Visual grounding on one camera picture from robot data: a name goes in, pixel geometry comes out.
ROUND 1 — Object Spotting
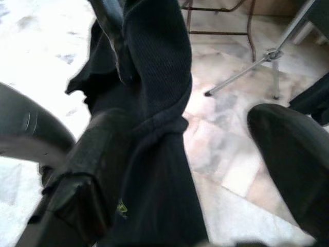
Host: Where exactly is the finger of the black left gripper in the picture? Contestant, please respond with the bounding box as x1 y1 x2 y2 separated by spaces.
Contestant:
88 0 134 85

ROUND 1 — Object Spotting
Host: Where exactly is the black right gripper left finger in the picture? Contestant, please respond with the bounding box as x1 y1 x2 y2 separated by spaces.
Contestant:
15 108 132 247

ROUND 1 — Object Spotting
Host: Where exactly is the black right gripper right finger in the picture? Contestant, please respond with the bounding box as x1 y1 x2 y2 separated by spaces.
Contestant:
247 103 329 247

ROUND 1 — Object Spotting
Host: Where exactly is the black garment with green print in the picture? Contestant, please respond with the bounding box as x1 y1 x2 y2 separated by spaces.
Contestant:
64 0 209 247

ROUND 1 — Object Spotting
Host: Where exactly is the black garment on black hanger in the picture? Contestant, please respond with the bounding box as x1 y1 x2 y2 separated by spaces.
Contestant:
288 74 329 127

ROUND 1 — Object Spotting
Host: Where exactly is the marble table with red edge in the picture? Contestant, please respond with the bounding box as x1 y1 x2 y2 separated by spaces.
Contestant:
181 0 258 63

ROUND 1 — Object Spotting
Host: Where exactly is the silver metal clothes rack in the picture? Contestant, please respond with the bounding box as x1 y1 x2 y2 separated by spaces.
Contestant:
204 0 317 100

